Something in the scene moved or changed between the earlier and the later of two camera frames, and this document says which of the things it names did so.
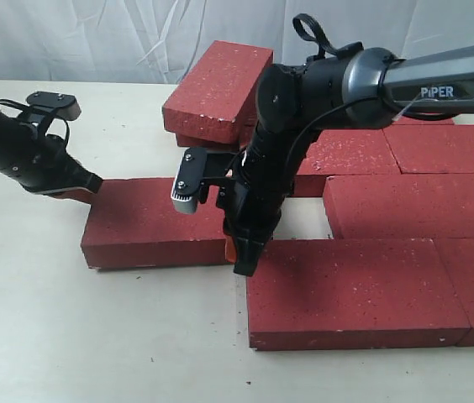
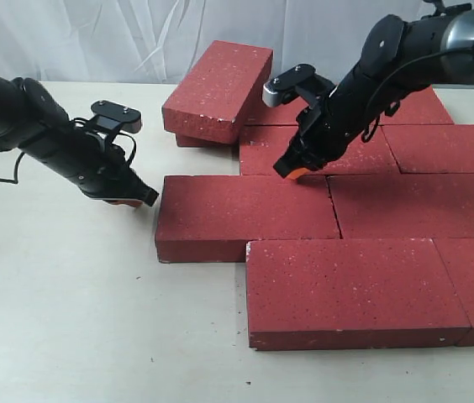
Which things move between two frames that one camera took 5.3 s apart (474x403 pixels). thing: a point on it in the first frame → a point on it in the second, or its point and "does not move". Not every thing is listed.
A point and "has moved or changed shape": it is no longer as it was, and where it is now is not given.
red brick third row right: [414, 206] does not move
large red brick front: [134, 222] has moved or changed shape
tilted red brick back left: [215, 101] does not move
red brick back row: [210, 128] → [262, 114]
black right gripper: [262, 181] → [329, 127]
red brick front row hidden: [360, 293] does not move
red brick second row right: [448, 149] does not move
